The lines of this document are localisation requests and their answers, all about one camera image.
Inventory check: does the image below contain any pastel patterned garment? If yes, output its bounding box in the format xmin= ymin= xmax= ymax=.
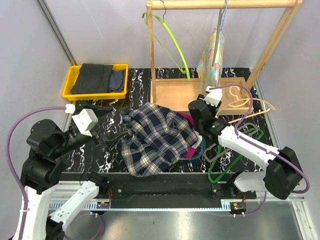
xmin=196 ymin=27 xmax=225 ymax=94

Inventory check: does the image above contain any lime green hanger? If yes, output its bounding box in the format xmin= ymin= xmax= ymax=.
xmin=142 ymin=11 xmax=191 ymax=81

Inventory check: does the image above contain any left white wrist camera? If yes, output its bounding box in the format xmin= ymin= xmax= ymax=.
xmin=72 ymin=108 xmax=98 ymax=137

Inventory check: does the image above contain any green velvet hanger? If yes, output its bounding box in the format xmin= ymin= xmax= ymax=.
xmin=207 ymin=127 xmax=264 ymax=184

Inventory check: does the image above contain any navy plaid garment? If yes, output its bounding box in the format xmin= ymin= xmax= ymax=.
xmin=121 ymin=102 xmax=197 ymax=177

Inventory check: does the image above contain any black folded cloth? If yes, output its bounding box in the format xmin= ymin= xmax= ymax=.
xmin=70 ymin=63 xmax=126 ymax=95

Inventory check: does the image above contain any magenta pleated skirt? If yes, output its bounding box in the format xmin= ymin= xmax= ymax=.
xmin=178 ymin=112 xmax=201 ymax=160

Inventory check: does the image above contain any wooden clothes rack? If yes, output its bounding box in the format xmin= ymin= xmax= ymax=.
xmin=146 ymin=0 xmax=302 ymax=112

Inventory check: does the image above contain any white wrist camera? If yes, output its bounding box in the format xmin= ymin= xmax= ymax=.
xmin=72 ymin=108 xmax=98 ymax=137
xmin=203 ymin=86 xmax=223 ymax=109

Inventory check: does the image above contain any blue wire hanger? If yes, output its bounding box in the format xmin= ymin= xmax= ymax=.
xmin=220 ymin=0 xmax=229 ymax=33

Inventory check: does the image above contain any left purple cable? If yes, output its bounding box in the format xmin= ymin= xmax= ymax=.
xmin=5 ymin=106 xmax=68 ymax=240

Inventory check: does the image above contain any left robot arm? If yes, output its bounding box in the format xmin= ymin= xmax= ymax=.
xmin=5 ymin=100 xmax=125 ymax=240

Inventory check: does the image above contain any wooden hanger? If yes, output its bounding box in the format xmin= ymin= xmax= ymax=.
xmin=216 ymin=85 xmax=276 ymax=123

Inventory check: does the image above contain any yellow plastic tray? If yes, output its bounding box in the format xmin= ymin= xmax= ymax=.
xmin=62 ymin=63 xmax=129 ymax=101

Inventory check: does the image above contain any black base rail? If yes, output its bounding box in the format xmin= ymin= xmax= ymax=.
xmin=54 ymin=172 xmax=257 ymax=210

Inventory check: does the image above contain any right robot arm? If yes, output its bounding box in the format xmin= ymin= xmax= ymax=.
xmin=188 ymin=99 xmax=307 ymax=200

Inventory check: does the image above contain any white garment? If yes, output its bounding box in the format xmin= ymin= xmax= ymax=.
xmin=191 ymin=131 xmax=203 ymax=149

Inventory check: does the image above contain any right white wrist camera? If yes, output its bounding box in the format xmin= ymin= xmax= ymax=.
xmin=203 ymin=86 xmax=223 ymax=109

